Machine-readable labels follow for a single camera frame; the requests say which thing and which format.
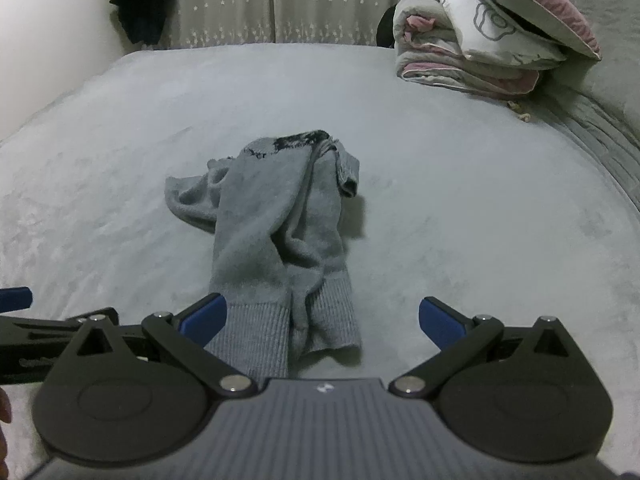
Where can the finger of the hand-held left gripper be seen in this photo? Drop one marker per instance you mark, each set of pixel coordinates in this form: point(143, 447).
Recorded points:
point(15, 299)
point(30, 327)

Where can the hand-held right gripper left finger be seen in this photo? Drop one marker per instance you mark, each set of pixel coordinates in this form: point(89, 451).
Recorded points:
point(207, 317)

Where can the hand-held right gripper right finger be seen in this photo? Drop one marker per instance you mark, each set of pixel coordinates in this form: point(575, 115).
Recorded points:
point(440, 317)

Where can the grey knit sweater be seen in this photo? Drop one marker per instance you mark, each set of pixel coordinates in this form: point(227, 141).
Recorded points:
point(260, 220)

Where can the dark hanging clothes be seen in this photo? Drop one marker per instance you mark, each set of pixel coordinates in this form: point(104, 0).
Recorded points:
point(142, 0)

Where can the person's left hand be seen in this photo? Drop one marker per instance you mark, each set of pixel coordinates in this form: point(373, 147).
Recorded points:
point(4, 405)

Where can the light grey bed sheet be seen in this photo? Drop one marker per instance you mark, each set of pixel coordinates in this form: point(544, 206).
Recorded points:
point(450, 210)

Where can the black round object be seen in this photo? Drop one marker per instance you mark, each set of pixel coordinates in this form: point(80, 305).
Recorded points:
point(386, 27)

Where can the folded white pink quilt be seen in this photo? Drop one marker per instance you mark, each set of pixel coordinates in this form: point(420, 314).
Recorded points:
point(495, 25)

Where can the grey quilted bedcover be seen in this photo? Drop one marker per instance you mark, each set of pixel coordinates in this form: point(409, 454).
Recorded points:
point(615, 75)

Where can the grey star-print curtain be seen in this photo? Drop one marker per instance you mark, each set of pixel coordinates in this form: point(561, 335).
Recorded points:
point(340, 0)
point(220, 5)

